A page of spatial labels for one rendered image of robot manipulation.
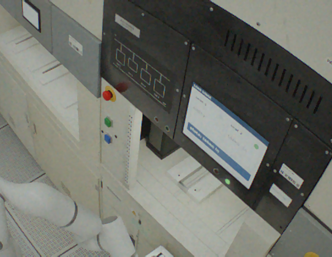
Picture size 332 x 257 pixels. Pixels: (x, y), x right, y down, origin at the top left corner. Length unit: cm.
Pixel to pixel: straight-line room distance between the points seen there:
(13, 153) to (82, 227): 211
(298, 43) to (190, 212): 115
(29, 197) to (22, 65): 163
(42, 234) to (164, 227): 118
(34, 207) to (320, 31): 79
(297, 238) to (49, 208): 70
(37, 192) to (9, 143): 226
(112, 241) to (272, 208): 49
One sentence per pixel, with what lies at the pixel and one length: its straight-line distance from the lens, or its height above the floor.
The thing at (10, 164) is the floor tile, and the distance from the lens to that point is 318.
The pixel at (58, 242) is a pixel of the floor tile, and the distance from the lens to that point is 279.
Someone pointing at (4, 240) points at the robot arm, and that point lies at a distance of 110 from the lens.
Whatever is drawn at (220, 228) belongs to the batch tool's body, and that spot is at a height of 87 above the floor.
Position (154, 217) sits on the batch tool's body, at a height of 87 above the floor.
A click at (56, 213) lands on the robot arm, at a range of 111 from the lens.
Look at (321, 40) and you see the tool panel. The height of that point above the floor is 203.
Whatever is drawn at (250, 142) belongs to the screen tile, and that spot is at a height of 163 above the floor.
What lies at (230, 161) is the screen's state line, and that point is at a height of 151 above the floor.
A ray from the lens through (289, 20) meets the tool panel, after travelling 93.
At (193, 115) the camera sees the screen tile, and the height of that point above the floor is 157.
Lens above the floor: 247
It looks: 47 degrees down
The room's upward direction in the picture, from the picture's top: 9 degrees clockwise
